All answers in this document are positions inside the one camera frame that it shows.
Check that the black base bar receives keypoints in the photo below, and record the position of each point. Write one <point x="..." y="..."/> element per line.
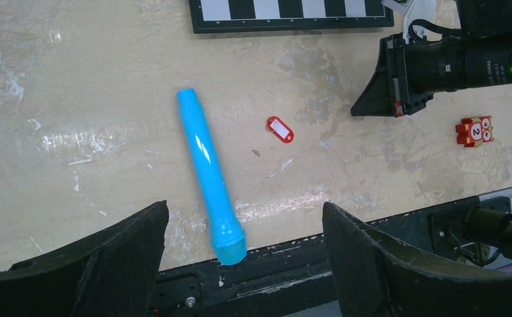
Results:
<point x="283" y="278"/>

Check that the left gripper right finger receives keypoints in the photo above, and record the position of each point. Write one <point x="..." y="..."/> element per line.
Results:
<point x="376" y="274"/>

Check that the red key tag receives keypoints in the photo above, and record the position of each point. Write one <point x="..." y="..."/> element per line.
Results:
<point x="280" y="129"/>

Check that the red owl toy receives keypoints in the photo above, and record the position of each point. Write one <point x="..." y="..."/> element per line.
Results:
<point x="474" y="131"/>

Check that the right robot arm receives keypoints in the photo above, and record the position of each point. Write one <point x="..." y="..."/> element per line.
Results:
<point x="426" y="58"/>

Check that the blue plastic flashlight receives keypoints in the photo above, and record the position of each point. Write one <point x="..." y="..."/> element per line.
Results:
<point x="227" y="237"/>

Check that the black white chessboard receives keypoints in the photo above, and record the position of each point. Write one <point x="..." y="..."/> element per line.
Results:
<point x="230" y="16"/>

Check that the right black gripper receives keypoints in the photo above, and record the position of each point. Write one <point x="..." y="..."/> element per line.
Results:
<point x="389" y="92"/>

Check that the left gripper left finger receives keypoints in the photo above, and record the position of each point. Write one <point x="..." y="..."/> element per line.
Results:
<point x="109" y="273"/>

